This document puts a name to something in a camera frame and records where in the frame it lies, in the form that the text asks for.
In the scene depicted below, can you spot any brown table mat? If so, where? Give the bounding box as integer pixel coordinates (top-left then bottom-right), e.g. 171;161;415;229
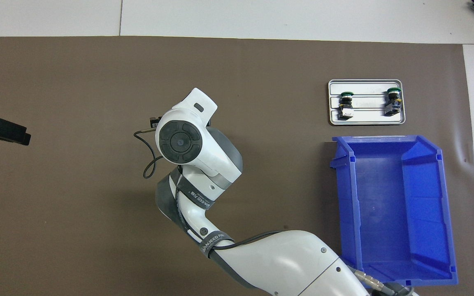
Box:
0;36;474;296

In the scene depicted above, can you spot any grey metal tray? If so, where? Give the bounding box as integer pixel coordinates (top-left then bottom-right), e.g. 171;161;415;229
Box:
328;79;407;126

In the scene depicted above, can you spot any blue plastic storage bin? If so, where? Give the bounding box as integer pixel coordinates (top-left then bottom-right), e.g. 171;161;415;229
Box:
330;135;459;287

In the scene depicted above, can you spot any green push button switch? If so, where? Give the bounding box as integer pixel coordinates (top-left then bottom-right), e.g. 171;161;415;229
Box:
384;88;403;117
338;91;355;120

